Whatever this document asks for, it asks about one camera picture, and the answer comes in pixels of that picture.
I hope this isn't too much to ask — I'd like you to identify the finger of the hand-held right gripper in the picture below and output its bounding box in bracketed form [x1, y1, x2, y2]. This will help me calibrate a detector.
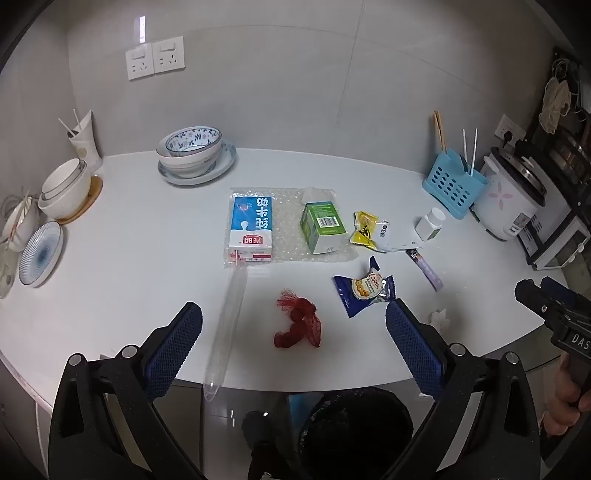
[514, 279, 555, 324]
[540, 276, 591, 315]

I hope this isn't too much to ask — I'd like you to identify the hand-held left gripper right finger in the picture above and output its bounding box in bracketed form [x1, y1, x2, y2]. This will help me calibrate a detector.
[385, 299, 543, 480]

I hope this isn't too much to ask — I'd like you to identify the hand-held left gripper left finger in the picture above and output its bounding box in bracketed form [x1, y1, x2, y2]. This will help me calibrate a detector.
[48, 301, 206, 480]

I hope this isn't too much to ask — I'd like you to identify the clear plastic sleeve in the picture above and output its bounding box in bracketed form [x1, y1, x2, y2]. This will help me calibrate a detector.
[203, 264, 250, 402]

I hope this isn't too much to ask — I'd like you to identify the blue snack wrapper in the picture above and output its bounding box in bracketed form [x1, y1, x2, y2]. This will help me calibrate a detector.
[333, 256, 398, 319]

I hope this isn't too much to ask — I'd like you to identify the purple sachet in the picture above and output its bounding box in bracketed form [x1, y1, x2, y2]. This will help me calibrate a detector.
[405, 248, 444, 291]

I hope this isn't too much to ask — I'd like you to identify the black trash bin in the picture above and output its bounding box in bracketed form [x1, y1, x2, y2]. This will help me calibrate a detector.
[295, 388, 414, 480]

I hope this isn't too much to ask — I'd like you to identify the red mesh net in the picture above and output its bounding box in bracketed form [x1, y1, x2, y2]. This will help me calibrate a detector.
[274, 289, 323, 350]

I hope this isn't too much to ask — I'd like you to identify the yellow snack wrapper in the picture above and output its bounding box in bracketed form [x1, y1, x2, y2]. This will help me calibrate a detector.
[349, 211, 419, 254]

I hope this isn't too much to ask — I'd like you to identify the blue white milk carton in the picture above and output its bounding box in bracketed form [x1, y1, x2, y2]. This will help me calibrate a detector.
[227, 194, 274, 266]

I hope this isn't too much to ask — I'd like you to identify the green white carton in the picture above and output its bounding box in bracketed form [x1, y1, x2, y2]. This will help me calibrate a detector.
[300, 199, 348, 256]

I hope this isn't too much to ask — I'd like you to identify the person's right hand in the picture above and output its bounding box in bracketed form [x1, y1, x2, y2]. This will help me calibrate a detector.
[543, 357, 591, 436]

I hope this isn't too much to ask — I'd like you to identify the white toaster oven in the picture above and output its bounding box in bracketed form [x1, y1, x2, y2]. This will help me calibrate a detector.
[517, 185, 591, 271]

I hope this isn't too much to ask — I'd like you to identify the white floral rice cooker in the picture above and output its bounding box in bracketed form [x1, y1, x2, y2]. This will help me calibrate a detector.
[469, 147, 548, 241]

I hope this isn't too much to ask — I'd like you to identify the white pill bottle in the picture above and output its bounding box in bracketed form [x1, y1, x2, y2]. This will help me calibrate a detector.
[414, 207, 446, 241]

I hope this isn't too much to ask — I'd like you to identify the person's leg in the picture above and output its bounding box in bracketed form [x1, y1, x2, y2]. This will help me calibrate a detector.
[242, 410, 298, 480]

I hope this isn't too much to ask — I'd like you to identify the blue utensil basket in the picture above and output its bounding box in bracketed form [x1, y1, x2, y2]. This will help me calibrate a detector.
[421, 150, 488, 220]

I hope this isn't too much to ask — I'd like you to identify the black metal rack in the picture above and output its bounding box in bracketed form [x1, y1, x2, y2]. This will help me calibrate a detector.
[526, 46, 591, 222]

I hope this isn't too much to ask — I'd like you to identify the clear bubble wrap sheet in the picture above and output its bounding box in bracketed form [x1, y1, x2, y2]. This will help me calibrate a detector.
[224, 185, 354, 269]

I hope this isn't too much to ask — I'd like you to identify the blue striped plate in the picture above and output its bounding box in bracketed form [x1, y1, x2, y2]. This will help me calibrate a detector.
[18, 220, 64, 288]

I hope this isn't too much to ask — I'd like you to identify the round wooden coaster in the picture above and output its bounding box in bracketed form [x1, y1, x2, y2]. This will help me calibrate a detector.
[58, 176, 103, 226]

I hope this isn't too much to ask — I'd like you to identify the blue rimmed bowl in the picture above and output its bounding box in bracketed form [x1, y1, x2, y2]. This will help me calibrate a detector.
[156, 136, 223, 179]

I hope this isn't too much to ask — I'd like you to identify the large white bowl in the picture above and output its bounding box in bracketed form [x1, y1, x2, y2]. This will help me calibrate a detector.
[38, 161, 92, 220]

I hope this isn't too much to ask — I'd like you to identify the floral glass plate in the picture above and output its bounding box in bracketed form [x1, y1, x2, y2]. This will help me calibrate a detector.
[0, 240, 19, 298]

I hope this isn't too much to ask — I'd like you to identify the hanging beige cloth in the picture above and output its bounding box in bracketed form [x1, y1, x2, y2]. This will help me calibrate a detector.
[540, 76, 573, 134]

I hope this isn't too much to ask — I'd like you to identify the blue floral bowl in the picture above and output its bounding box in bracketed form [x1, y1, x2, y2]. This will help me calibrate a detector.
[165, 126, 221, 163]

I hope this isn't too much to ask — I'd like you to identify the small white bowl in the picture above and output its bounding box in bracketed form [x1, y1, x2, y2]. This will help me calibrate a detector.
[41, 158, 88, 199]

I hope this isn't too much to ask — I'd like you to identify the white utensil holder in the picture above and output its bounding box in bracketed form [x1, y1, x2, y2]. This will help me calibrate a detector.
[68, 111, 103, 169]

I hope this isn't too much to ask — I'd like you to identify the wall socket with plug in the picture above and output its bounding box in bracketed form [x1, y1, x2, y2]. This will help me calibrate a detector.
[495, 114, 527, 148]

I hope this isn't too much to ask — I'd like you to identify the white wall socket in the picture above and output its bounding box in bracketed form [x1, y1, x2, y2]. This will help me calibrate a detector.
[126, 45, 155, 81]
[152, 37, 185, 75]

